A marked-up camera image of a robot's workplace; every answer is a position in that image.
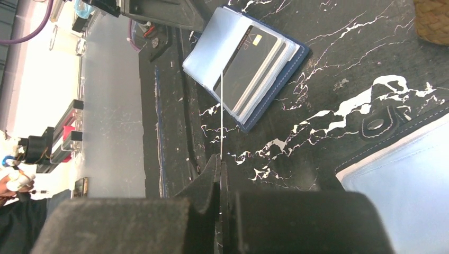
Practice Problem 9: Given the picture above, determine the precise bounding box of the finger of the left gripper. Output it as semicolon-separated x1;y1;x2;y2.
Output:
120;0;207;32

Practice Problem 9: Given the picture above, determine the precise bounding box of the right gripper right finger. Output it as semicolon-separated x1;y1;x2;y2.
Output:
221;164;393;253

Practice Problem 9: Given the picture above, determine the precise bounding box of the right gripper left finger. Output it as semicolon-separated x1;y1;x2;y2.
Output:
32;155;221;253

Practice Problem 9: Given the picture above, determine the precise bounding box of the black VIP card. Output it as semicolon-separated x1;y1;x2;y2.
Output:
213;25;282;112

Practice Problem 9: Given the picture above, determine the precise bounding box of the navy blue card holder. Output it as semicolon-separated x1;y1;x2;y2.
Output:
182;5;310;132

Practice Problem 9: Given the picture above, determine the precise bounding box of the grey card edge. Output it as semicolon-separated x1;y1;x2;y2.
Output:
219;70;225;162

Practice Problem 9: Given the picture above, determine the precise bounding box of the black card holder open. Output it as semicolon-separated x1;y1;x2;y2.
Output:
336;103;448;253

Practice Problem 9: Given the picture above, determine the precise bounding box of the smartphone with gold case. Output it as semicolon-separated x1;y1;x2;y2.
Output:
72;177;88;198

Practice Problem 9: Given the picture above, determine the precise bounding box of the brown woven divider tray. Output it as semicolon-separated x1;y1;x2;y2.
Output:
413;0;448;46

